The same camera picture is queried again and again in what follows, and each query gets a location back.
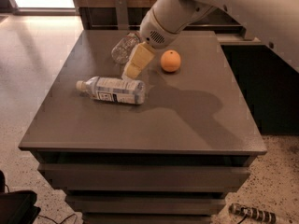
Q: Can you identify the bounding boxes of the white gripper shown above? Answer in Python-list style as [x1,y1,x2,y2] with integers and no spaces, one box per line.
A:
[121,9,180,81]

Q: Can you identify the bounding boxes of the blue labelled plastic water bottle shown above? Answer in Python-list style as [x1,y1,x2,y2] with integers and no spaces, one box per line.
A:
[76,77,146,105]

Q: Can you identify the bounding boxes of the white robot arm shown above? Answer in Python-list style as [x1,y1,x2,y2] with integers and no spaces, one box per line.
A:
[121,0,299,80]

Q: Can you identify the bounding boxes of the clear empty plastic bottle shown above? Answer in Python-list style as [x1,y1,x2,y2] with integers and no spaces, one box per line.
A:
[111,32,141,64]

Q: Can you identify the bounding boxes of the orange fruit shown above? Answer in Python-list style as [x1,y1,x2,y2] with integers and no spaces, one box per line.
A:
[160,49,181,73]

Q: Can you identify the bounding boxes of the wooden counter shelf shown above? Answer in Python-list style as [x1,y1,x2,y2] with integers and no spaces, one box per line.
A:
[216,34,262,46]

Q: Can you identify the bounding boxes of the grey drawer cabinet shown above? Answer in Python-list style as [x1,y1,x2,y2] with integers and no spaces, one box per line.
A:
[20,30,266,224]

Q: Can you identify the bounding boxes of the black object bottom left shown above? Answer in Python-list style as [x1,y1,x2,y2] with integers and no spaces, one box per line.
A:
[0,171,40,224]

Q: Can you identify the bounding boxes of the left metal wall bracket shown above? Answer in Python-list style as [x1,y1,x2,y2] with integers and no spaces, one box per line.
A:
[115,0,129,30]

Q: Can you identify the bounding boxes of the metal wall bracket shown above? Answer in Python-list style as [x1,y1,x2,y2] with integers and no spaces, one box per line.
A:
[240,27,255,41]
[115,0,129,30]

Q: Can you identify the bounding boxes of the right metal wall bracket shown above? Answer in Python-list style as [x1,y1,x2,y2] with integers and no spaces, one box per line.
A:
[240,27,255,41]

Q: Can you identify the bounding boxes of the black white striped cable bundle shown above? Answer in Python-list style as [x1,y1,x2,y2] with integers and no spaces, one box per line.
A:
[228,203,278,224]

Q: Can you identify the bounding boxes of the black floor cable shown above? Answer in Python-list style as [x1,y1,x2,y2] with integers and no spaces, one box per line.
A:
[37,213,78,224]

